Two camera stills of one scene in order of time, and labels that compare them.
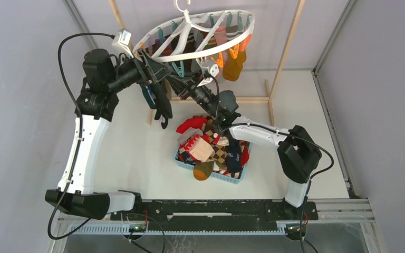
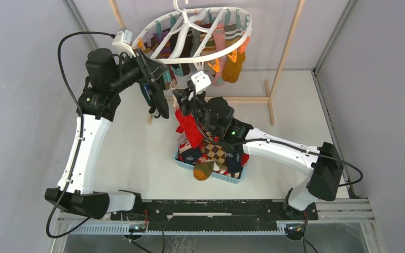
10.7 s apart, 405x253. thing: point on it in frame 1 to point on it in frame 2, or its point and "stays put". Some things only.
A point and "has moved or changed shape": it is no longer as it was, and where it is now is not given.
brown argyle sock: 220,152 stays put
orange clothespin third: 243,45 stays put
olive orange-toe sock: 202,171 stays put
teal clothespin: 180,70 has moved or changed shape
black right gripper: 185,84 to 185,97
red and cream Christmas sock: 200,147 to 189,125
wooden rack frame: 270,85 stays put
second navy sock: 233,156 stays put
